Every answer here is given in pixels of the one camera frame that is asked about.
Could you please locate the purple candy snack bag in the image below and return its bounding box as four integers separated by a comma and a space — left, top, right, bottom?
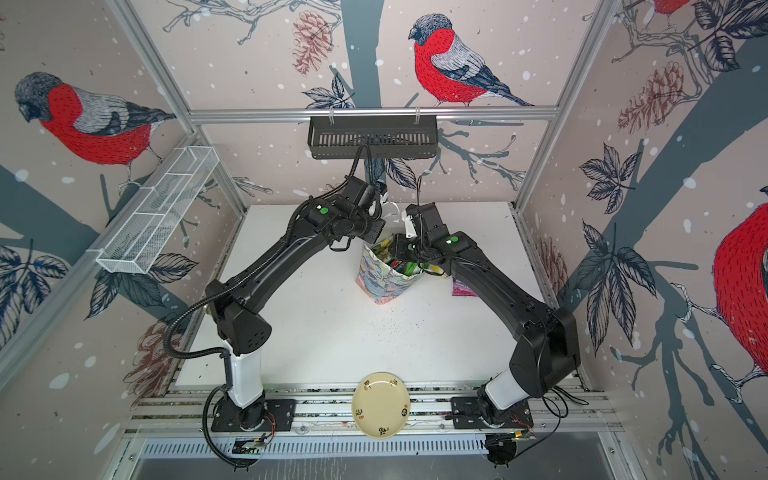
452, 278, 477, 297

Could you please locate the patterned paper gift bag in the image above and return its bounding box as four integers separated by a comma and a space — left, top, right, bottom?
355, 203, 427, 305

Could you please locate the green Fox's candy bag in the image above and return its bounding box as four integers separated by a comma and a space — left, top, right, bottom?
370, 236, 393, 263

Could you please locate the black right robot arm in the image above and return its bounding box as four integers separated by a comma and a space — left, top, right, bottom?
389, 203, 581, 425

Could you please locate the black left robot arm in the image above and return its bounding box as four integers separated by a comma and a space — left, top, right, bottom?
206, 176, 385, 417

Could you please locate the bright green snack bag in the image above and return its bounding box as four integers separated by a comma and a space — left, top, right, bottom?
396, 262, 446, 277

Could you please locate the cream ceramic plate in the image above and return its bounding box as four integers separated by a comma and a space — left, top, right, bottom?
351, 372, 411, 440

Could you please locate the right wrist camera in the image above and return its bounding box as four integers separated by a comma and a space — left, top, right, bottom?
401, 212, 417, 239

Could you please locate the black hanging wall basket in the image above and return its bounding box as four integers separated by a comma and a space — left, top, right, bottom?
307, 115, 439, 160

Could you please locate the horizontal aluminium frame bar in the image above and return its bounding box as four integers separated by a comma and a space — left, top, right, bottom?
187, 106, 560, 125

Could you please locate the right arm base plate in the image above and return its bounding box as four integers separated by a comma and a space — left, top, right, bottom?
445, 396, 533, 430

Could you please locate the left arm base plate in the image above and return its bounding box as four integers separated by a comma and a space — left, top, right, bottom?
212, 396, 297, 433

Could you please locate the white wire mesh shelf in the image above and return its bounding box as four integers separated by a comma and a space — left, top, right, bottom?
96, 146, 219, 274

